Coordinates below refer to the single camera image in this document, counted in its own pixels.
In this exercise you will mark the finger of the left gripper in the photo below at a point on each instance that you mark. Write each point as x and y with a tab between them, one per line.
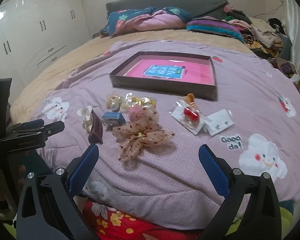
33	136
35	124

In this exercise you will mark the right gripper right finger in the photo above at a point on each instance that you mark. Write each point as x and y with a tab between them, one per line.
262	217

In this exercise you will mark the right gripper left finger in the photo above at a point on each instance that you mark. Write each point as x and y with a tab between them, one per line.
47	209

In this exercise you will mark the cream hair claw clip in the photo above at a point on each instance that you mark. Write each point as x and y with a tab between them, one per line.
85	114

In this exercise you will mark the maroon hair claw clip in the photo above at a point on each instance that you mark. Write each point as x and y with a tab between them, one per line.
95	136

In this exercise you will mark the small blue box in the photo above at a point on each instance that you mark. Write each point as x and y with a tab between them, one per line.
112	119

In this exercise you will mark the yellow hoop earrings bag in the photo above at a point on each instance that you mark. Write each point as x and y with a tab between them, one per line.
130	100

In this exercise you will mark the beige mesh bow scrunchie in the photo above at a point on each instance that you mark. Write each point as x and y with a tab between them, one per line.
146	132

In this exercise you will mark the white stud earrings card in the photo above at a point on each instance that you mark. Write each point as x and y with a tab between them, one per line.
218	122

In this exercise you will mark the red cherry earrings card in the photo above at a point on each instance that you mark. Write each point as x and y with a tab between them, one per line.
188	117

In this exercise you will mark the pearl hair accessory bag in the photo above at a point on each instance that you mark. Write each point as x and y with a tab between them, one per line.
113	102

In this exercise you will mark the pink pompom hair clip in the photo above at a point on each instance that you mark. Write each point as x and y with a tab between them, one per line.
135	113

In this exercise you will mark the tan bed sheet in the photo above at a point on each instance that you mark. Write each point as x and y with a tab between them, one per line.
33	94

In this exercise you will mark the red floral blanket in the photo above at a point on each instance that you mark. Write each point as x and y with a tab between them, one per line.
130	222

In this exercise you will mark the white wardrobe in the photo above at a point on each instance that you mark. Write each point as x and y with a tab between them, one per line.
36	33

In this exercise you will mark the lilac cartoon blanket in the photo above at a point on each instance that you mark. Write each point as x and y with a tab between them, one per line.
164	182

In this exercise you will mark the floral navy pink quilt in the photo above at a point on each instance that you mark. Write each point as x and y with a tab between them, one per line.
148	19

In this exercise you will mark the pink book in tray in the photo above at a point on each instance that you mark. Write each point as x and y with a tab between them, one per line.
175	70

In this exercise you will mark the brown cardboard tray box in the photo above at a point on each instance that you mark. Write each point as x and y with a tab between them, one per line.
207	92

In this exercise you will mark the pile of folded clothes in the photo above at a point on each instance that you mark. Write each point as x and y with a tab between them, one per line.
266	39

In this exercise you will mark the dark grey headboard cover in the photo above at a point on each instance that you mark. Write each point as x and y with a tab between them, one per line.
197	8

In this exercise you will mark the striped purple teal pillow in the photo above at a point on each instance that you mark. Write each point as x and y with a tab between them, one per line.
214	27

